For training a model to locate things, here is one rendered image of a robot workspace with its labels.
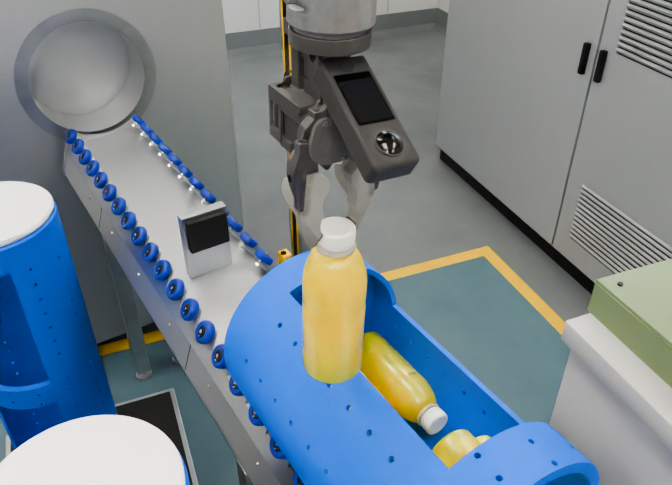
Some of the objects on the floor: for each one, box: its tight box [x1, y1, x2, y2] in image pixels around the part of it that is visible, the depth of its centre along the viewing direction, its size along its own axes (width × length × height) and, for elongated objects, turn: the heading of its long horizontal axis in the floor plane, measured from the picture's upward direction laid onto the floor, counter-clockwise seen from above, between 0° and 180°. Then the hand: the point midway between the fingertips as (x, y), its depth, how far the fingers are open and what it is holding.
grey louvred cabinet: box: [435, 0, 672, 294], centre depth 264 cm, size 54×215×145 cm, turn 22°
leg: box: [102, 236, 152, 381], centre depth 224 cm, size 6×6×63 cm
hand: (336, 232), depth 65 cm, fingers closed on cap, 4 cm apart
